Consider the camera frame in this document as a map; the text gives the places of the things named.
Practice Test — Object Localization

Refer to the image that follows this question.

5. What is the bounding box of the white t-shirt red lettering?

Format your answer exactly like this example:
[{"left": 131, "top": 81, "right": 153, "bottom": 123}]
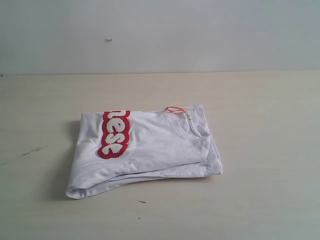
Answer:
[{"left": 65, "top": 105, "right": 223, "bottom": 200}]

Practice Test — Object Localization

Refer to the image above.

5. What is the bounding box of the orange clothing tag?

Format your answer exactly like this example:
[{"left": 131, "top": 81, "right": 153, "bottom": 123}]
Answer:
[{"left": 165, "top": 106, "right": 186, "bottom": 113}]

